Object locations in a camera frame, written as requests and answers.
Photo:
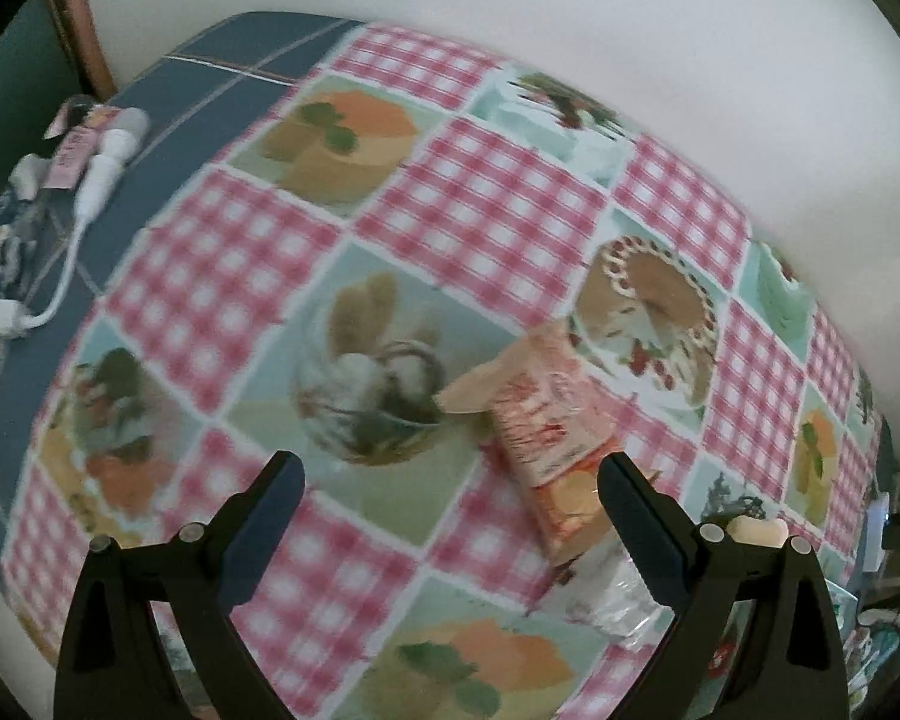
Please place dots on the wooden frame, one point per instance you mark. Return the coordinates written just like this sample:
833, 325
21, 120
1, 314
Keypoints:
82, 22

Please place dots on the silver green snack packet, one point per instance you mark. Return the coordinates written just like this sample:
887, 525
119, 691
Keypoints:
607, 607

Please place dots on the floral cloth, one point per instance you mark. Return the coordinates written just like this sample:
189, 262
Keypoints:
0, 255

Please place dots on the pale blue box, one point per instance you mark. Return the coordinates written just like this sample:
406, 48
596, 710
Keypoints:
875, 532

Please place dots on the checkered printed tablecloth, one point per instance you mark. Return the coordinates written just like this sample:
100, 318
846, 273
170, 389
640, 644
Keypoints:
480, 187

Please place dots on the colourful packets pile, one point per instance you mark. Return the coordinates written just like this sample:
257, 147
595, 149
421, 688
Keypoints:
881, 637

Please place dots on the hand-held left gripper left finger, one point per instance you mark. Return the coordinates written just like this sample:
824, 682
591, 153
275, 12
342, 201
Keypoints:
259, 536

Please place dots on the blue grid cloth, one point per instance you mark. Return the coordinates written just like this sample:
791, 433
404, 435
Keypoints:
195, 90

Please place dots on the orange and pink cracker packet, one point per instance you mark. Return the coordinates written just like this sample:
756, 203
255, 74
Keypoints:
547, 427

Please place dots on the pink labelled small item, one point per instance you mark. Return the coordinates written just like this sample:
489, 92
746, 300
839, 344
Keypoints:
75, 142

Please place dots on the cream cone-shaped snack packet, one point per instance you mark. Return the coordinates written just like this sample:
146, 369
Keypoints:
757, 530

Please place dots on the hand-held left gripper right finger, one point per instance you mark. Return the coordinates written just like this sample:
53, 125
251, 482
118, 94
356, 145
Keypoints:
645, 536

